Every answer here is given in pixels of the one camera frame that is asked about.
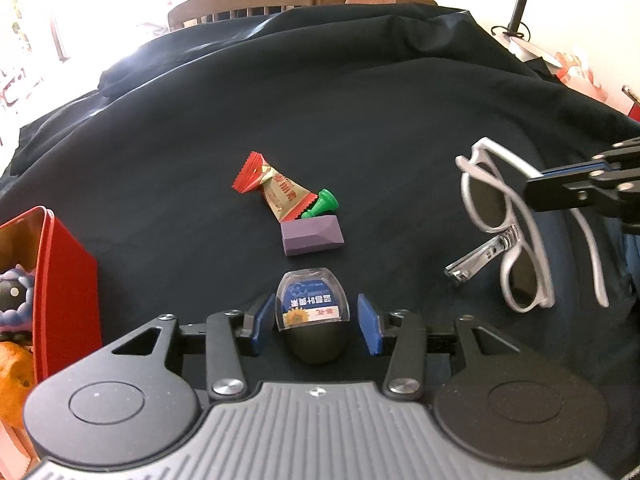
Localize green chess pawn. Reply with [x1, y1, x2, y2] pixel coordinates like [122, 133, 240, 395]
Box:
[300, 188, 340, 219]

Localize silver nail clipper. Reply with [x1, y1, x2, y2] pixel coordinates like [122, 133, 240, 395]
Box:
[444, 226, 521, 284]

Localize red metal tin box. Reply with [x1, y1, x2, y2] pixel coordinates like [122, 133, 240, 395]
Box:
[0, 205, 104, 476]

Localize wooden slatted chair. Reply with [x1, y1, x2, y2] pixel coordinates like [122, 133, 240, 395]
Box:
[167, 0, 316, 32]

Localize orange fruit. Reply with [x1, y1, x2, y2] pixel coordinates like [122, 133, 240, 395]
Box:
[0, 341, 36, 429]

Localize dental floss container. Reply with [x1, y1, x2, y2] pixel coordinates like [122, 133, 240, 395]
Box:
[276, 268, 350, 365]

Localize purple monster toy figure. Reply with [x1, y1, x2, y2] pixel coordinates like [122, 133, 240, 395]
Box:
[0, 264, 35, 333]

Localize dark navy table cloth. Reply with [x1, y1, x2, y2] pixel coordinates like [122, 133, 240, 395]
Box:
[0, 1, 640, 461]

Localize red beige candy wrapper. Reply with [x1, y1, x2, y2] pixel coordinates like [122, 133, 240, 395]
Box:
[232, 151, 318, 222]

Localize purple faceted block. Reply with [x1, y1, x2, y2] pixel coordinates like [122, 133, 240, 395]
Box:
[280, 214, 345, 257]

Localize white frame sunglasses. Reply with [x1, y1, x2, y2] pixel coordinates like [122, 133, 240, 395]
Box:
[454, 135, 611, 316]

